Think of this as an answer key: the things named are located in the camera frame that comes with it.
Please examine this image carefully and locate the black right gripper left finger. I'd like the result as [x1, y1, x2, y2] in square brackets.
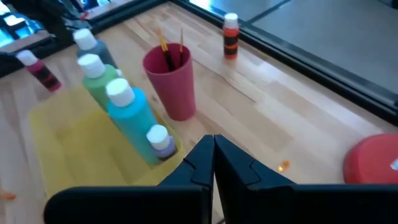
[44, 135, 216, 224]

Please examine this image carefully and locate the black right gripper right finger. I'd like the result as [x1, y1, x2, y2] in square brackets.
[215, 135, 398, 224]

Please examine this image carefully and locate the thin orange bristle paintbrush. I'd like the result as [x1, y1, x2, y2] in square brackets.
[277, 160, 292, 174]

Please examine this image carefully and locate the small purple paint bottle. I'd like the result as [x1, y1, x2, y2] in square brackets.
[146, 124, 177, 161]

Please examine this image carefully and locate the large teal paint bottle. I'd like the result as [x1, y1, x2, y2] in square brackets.
[105, 77, 162, 166]

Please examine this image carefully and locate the large green paint bottle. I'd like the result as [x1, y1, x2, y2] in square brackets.
[77, 53, 121, 111]

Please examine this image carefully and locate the short thin paintbrush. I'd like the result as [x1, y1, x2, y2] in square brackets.
[157, 27, 175, 72]

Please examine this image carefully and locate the grey-blue paint bottle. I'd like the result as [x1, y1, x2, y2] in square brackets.
[73, 27, 118, 68]

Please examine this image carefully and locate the thin dark paintbrush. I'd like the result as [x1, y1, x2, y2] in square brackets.
[178, 27, 185, 65]

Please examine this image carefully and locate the small vermilion paint bottle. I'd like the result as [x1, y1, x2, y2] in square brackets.
[223, 12, 239, 60]

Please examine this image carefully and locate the small crimson paint bottle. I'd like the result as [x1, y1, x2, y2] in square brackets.
[16, 49, 62, 92]

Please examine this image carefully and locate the yellow translucent plastic bin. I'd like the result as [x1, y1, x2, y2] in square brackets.
[29, 85, 185, 200]

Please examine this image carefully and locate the red desk lamp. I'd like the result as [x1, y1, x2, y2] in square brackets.
[343, 133, 398, 185]

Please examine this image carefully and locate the magenta plastic cup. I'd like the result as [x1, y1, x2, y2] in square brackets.
[142, 42, 197, 121]

